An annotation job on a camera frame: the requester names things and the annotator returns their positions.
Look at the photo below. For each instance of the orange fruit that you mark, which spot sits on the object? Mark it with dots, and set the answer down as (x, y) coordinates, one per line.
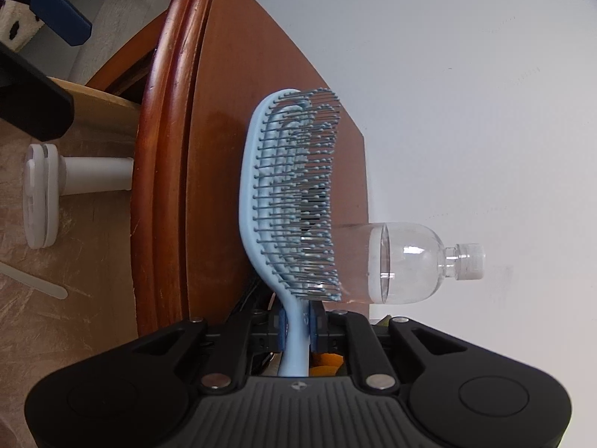
(326, 366)

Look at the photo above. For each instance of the light blue hairbrush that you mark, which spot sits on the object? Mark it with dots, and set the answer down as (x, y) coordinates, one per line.
(254, 172)

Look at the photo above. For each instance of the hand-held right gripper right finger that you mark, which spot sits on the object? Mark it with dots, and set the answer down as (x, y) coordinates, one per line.
(317, 329)

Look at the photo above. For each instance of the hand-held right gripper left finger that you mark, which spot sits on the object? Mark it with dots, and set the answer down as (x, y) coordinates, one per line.
(281, 329)

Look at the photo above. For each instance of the white flat stick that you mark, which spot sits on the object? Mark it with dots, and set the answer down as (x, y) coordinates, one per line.
(32, 280)

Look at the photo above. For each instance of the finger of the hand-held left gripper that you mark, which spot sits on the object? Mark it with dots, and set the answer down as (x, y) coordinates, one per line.
(32, 102)
(60, 14)

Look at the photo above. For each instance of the clear plastic water bottle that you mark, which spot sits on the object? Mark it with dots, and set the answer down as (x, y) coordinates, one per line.
(410, 266)

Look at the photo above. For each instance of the wooden nightstand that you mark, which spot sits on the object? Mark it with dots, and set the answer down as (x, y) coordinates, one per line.
(210, 149)

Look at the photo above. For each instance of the cream spotted fluffy rug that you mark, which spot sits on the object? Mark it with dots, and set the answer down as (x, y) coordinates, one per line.
(18, 23)

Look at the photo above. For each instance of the wooden drawer with tape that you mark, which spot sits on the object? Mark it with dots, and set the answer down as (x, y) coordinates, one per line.
(93, 252)

